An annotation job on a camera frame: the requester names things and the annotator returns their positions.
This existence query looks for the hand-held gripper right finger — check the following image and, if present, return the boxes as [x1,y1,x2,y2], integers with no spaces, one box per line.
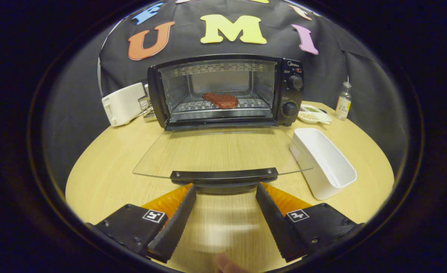
[256,182,364,263]

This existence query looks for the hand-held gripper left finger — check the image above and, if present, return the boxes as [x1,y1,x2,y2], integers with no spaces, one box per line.
[87,184,197,263]

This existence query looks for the white rectangular plastic tray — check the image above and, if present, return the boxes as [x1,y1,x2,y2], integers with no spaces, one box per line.
[289,128,357,201]

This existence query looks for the black toaster oven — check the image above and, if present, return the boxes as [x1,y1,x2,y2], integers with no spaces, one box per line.
[132,54,314,195]

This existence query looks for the red meat steak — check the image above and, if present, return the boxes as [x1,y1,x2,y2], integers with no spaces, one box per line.
[202,93,239,110]

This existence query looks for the white bread toaster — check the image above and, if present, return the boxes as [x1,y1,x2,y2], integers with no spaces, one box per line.
[102,82,146,127]

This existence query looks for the white divided plate of grains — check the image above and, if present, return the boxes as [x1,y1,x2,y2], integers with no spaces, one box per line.
[297,104,333,125]

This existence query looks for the clear glass bottle yellow label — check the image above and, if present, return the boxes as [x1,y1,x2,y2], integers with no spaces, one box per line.
[335,82,353,121]

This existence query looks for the metal wire rack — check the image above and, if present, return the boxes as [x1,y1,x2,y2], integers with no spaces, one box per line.
[138,84,158,121]

